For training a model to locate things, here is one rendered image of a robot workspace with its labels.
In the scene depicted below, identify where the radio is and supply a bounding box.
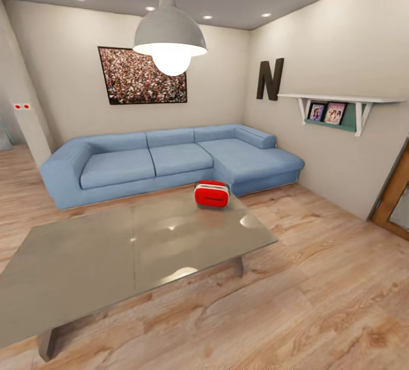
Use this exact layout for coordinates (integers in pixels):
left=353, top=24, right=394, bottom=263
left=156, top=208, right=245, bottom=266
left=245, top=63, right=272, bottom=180
left=193, top=180, right=230, bottom=207

